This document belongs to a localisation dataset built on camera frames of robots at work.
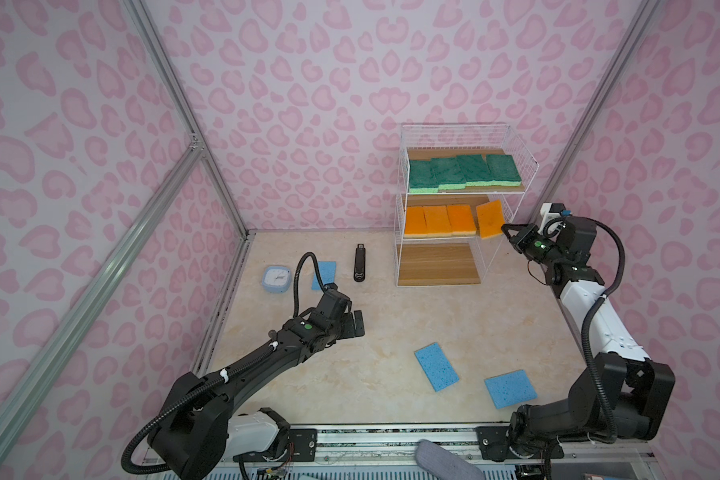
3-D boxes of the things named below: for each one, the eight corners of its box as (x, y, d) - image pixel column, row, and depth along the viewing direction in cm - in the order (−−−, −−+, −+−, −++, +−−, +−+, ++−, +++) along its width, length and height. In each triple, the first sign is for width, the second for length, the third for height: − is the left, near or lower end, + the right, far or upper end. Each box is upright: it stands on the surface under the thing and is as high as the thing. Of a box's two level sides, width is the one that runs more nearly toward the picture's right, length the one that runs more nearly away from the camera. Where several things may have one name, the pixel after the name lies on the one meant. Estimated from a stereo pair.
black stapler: (354, 282, 107) (353, 276, 104) (355, 249, 117) (355, 242, 114) (365, 282, 107) (365, 276, 104) (365, 249, 117) (365, 242, 114)
